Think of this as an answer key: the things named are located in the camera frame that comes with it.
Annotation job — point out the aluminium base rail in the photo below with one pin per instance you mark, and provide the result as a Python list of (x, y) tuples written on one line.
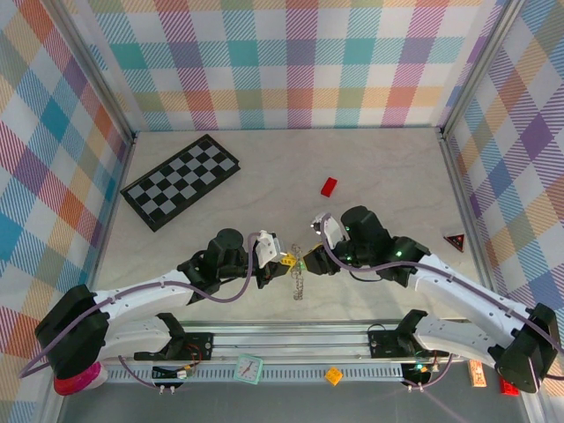
[(286, 341)]

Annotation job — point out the teal square clock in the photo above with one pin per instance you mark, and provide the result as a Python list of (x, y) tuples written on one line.
[(248, 368)]

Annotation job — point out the black red triangle sign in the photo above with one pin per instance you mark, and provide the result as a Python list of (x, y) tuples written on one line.
[(456, 241)]

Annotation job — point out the red toy brick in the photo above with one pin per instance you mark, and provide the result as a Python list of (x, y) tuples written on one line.
[(507, 388)]

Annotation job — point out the wooden printed block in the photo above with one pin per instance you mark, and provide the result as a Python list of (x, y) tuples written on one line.
[(477, 376)]

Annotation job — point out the black grey chessboard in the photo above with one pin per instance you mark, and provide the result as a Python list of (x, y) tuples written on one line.
[(176, 180)]

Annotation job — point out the aluminium side rail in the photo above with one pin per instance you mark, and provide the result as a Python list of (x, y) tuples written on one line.
[(456, 176), (128, 152)]

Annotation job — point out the aluminium frame post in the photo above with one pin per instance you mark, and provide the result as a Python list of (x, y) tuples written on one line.
[(479, 66), (99, 75)]

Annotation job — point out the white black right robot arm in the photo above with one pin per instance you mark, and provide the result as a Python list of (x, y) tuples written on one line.
[(467, 299)]

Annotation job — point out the small red block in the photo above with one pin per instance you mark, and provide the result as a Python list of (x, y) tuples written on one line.
[(329, 187)]

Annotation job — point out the black connector bracket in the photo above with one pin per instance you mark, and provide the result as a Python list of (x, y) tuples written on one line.
[(165, 373), (414, 374)]

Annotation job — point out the pink plastic cup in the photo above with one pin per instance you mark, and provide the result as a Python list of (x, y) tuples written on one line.
[(72, 385)]

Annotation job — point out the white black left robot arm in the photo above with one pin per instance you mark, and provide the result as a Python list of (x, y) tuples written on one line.
[(141, 293)]

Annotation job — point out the orange toy brick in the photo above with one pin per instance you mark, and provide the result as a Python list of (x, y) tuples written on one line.
[(333, 376)]

